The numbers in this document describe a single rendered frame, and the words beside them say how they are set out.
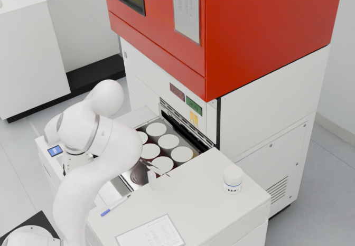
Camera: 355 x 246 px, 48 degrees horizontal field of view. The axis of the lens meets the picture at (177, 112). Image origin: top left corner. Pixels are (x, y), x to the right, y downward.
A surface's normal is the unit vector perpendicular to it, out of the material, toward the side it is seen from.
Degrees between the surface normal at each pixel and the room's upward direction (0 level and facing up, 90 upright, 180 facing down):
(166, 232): 0
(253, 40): 90
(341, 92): 90
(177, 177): 0
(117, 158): 72
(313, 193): 0
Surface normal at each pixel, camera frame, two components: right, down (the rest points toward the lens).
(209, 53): 0.57, 0.50
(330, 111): -0.82, 0.39
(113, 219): -0.04, -0.77
